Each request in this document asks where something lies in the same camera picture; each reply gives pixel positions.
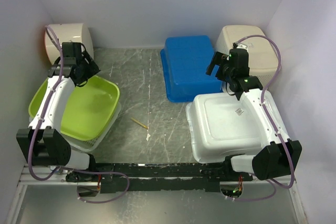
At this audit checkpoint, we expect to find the beige perforated plastic basket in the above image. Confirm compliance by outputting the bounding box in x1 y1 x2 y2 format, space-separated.
214 25 278 86

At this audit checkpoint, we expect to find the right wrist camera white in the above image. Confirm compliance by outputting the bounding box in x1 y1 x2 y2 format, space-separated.
233 41 249 51

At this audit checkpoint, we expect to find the small yellow stick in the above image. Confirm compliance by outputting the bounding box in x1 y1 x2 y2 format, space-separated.
130 117 149 130

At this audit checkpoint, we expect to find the aluminium rail frame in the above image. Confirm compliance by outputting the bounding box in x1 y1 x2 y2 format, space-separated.
5 163 308 224

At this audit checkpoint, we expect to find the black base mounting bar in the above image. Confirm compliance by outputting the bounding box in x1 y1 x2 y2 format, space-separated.
66 162 253 194

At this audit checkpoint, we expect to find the purple cable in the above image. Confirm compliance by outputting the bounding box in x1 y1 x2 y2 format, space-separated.
27 25 130 205
227 34 295 201

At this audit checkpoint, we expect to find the green plastic basin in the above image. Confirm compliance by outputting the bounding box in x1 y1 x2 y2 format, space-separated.
28 74 120 141

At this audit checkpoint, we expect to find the white cylindrical container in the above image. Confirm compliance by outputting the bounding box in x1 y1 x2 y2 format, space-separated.
45 23 94 63

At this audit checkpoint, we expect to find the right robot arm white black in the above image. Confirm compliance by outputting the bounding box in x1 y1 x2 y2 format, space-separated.
206 47 302 181

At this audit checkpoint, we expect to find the white plastic tub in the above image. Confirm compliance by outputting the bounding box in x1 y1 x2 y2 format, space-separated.
186 92 261 164

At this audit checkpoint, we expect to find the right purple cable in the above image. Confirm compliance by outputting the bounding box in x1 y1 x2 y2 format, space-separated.
227 34 295 201

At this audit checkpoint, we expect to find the blue plastic tray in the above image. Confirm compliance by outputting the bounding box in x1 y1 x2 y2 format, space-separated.
160 35 222 103

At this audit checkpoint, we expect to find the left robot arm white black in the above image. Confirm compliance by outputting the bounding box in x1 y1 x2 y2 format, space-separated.
16 42 100 182

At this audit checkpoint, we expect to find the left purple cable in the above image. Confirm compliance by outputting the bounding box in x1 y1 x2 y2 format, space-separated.
27 25 130 205

